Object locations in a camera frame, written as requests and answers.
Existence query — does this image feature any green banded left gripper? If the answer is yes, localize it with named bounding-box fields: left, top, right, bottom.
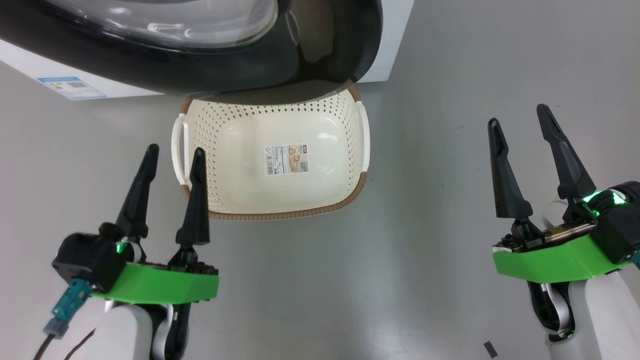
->
left=92, top=144, right=220, bottom=305

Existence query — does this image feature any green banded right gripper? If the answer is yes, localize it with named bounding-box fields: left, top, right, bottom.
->
left=488, top=104, right=633, bottom=284

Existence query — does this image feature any black glass washing machine door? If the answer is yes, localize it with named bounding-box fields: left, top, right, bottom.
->
left=0, top=0, right=384, bottom=106

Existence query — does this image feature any cream perforated laundry basket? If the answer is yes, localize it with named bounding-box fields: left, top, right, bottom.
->
left=171, top=86, right=371, bottom=221

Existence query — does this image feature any paper label inside basket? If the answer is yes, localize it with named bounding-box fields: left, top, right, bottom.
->
left=264, top=144, right=309, bottom=176

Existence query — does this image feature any white washing machine body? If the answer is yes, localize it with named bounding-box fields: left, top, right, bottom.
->
left=0, top=0, right=415, bottom=101

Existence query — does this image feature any blue energy label sticker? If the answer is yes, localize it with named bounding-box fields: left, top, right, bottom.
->
left=36, top=76, right=107, bottom=101

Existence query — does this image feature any thin black cable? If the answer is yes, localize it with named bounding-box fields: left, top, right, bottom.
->
left=62, top=329, right=97, bottom=360

